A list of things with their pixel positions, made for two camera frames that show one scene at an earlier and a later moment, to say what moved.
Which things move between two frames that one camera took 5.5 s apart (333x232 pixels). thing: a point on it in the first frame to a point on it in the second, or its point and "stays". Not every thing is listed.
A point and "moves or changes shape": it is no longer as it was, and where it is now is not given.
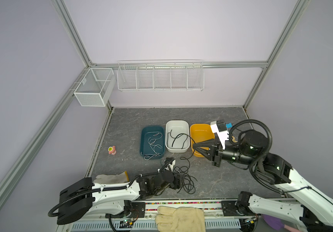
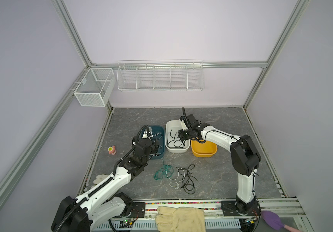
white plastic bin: (177, 136) stays
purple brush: (278, 224) stays
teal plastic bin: (152, 143) stays
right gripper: (216, 153) to (181, 136)
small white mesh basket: (96, 87) stays
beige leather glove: (180, 219) stays
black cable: (175, 137) moves or changes shape
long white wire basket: (160, 75) stays
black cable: (182, 134) moves or changes shape
